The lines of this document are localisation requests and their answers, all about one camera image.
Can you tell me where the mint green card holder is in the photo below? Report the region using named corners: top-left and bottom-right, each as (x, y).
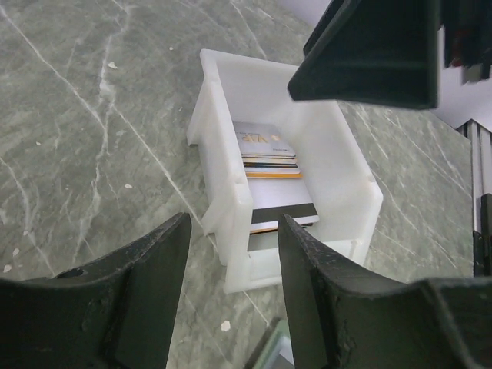
top-left (245, 319), bottom-right (294, 369)

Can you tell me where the white plastic tray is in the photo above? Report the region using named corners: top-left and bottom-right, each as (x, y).
top-left (187, 49), bottom-right (383, 293)

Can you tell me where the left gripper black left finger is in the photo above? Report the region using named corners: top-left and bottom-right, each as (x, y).
top-left (1, 213), bottom-right (191, 368)

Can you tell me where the silver VIP card stack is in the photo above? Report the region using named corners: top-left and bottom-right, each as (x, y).
top-left (233, 121), bottom-right (302, 179)

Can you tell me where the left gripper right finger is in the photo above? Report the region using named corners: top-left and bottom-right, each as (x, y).
top-left (278, 215), bottom-right (491, 368)

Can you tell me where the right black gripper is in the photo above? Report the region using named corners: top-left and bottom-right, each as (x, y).
top-left (288, 0), bottom-right (491, 110)

